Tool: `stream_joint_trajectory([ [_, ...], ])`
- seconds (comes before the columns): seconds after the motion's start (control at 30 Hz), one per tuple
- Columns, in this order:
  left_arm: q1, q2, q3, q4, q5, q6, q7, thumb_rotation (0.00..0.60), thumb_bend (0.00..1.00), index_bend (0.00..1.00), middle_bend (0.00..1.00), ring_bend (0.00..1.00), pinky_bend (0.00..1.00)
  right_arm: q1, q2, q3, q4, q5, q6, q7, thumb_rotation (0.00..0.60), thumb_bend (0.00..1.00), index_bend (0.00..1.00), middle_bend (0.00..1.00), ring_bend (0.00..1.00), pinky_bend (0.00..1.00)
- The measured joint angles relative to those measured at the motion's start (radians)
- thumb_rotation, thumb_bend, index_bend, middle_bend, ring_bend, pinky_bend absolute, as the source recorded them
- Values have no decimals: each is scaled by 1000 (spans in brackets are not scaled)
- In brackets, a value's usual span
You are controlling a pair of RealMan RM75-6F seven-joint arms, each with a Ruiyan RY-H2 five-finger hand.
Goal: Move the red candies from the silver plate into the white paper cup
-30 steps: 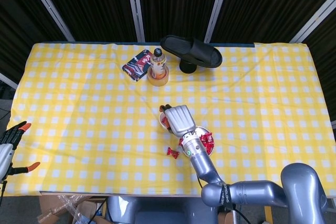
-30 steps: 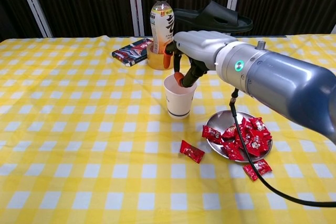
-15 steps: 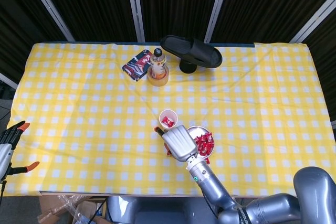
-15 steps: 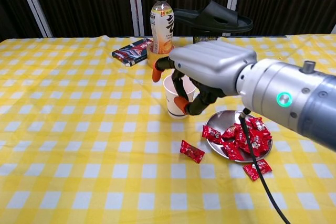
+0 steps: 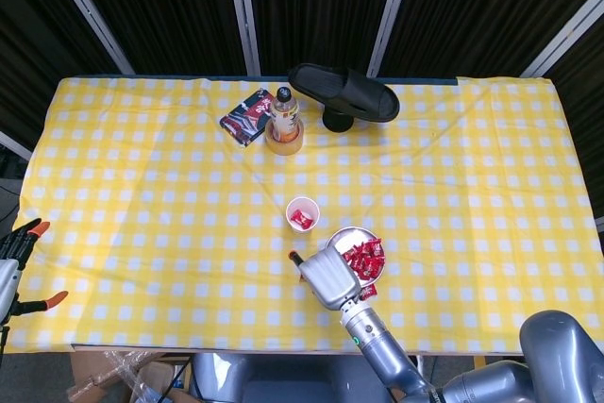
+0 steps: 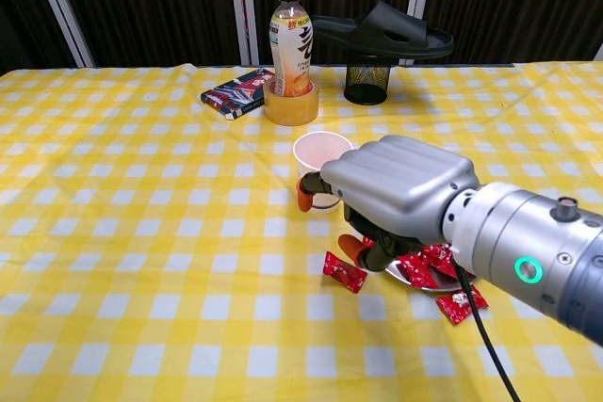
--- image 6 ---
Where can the round metal plate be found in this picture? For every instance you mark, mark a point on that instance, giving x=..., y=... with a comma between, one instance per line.
x=400, y=276

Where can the single red candy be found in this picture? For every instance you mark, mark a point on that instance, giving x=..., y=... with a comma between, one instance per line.
x=452, y=305
x=344, y=274

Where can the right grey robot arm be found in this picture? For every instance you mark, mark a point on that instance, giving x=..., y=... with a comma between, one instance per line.
x=518, y=232

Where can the red candy pile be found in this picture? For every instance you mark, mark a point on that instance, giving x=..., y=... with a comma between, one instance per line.
x=419, y=270

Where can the white partition post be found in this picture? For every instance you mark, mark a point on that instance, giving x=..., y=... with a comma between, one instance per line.
x=61, y=11
x=242, y=11
x=420, y=2

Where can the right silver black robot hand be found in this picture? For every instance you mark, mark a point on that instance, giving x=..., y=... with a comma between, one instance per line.
x=400, y=185

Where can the yellow white checked tablecloth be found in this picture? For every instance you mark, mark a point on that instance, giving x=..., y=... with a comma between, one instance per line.
x=141, y=232

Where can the black rubber slipper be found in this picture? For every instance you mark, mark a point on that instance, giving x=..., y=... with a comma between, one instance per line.
x=377, y=30

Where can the dark blue red snack box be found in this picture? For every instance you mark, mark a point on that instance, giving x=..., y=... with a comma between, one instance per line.
x=235, y=91

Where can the yellowish clear tape roll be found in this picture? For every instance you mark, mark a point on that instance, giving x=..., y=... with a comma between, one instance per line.
x=289, y=110

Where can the white paper cup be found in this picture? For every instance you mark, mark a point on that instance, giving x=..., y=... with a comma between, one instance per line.
x=311, y=152

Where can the black mesh pen holder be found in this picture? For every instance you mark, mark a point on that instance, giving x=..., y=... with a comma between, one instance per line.
x=367, y=86

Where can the orange drink plastic bottle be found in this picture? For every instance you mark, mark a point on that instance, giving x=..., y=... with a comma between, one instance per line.
x=292, y=44

